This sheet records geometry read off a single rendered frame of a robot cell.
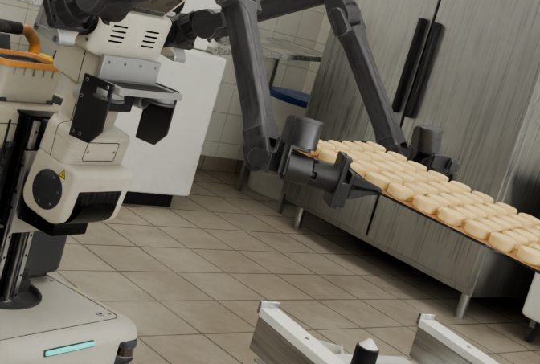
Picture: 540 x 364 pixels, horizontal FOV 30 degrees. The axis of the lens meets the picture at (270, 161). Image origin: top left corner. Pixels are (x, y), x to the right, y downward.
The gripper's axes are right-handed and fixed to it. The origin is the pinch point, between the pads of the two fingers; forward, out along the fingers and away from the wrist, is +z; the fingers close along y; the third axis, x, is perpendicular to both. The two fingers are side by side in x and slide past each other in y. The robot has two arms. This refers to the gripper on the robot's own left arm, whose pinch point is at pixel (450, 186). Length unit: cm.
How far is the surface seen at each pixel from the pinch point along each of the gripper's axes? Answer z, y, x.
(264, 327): 88, 9, 59
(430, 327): 78, 7, 32
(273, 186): -396, 106, -70
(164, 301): -161, 106, 22
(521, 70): -227, -20, -118
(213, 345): -125, 104, 7
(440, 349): 82, 8, 30
